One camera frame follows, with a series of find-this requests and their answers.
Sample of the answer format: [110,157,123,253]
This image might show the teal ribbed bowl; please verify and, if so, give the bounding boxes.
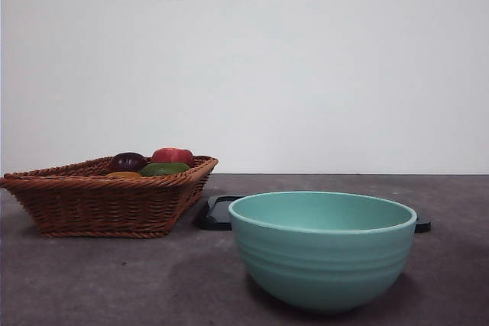
[228,190,418,314]

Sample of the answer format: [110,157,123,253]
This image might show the red round fruit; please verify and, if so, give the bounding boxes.
[151,147,195,169]

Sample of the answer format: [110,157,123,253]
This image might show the dark rectangular tray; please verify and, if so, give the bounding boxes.
[195,195,432,234]

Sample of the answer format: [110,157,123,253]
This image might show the green oval fruit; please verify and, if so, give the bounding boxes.
[139,162,191,178]

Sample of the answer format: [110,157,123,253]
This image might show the dark purple round fruit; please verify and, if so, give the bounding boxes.
[108,152,148,173]

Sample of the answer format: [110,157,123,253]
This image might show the brown wicker basket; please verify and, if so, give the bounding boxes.
[0,154,219,239]

